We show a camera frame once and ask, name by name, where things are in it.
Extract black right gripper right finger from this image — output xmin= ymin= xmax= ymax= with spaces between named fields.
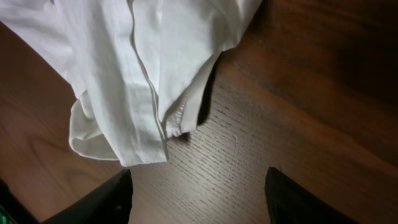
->
xmin=264 ymin=167 xmax=357 ymax=224

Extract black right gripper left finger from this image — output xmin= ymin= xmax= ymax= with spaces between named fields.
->
xmin=44 ymin=169 xmax=133 ymax=224

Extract white t-shirt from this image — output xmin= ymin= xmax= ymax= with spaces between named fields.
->
xmin=1 ymin=0 xmax=261 ymax=167

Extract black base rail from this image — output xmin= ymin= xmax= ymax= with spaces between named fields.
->
xmin=1 ymin=180 xmax=39 ymax=224

